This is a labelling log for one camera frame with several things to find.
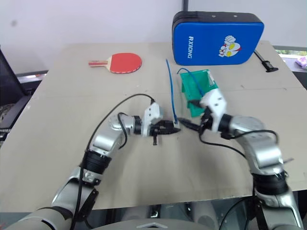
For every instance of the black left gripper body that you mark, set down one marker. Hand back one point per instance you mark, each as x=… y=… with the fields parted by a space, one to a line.
x=155 y=133

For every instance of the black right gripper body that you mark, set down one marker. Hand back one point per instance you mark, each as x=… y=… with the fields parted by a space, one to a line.
x=206 y=121

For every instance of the white coupler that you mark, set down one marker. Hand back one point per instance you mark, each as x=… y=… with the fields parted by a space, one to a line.
x=176 y=124

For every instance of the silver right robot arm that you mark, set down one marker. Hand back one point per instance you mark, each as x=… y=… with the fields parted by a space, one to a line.
x=263 y=148

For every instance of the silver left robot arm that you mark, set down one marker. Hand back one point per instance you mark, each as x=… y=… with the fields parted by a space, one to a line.
x=105 y=140

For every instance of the green plastic bin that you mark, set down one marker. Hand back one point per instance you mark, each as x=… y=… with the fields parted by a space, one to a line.
x=190 y=89

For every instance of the blue boxing pad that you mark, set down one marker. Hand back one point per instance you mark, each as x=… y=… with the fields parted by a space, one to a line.
x=216 y=40

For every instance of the red table tennis paddle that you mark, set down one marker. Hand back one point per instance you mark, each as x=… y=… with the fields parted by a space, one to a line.
x=122 y=62

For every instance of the black clamp tool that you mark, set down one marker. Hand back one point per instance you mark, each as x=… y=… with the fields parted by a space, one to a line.
x=263 y=61

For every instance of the grey robot torso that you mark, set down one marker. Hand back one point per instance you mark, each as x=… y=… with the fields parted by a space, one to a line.
x=144 y=225

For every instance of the black vertical pole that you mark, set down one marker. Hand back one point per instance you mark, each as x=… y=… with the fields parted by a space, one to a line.
x=184 y=5

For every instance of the pink crumpled object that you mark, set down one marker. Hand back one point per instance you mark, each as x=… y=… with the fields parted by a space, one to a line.
x=302 y=62

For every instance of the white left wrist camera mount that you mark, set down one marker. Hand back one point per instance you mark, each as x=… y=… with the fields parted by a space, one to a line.
x=151 y=115

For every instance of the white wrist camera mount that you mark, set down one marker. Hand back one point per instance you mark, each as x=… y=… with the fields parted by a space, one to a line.
x=216 y=100
x=151 y=115

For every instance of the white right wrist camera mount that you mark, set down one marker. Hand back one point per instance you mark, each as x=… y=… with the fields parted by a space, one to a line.
x=216 y=100

